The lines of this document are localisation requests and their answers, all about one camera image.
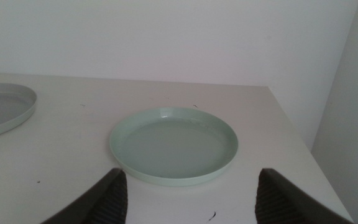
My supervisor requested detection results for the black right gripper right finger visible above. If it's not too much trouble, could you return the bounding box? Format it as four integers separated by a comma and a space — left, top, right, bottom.
254, 168, 354, 224

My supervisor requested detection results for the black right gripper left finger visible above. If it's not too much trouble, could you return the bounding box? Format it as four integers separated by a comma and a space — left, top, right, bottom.
41, 167, 129, 224

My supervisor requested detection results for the pale green shallow bowl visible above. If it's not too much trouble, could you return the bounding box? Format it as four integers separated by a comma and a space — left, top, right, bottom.
109, 106, 239, 187

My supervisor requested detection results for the grey shallow bowl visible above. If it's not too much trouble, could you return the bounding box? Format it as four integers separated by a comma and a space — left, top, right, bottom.
0, 83, 38, 141

